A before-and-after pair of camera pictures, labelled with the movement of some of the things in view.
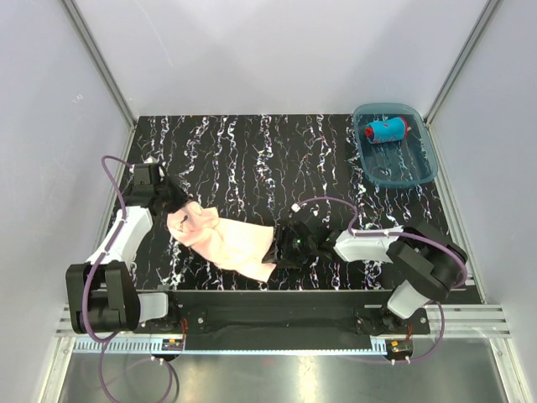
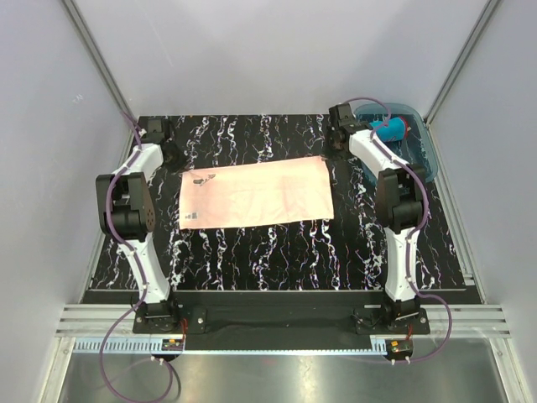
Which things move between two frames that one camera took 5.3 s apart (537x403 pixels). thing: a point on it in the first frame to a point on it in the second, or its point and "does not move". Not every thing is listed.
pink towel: [238, 247] to [287, 191]
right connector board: [398, 348] does not move
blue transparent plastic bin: [395, 143] does not move
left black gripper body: [170, 193] to [177, 160]
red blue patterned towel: [387, 130] does not move
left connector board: [172, 344] does not move
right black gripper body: [294, 248] to [331, 143]
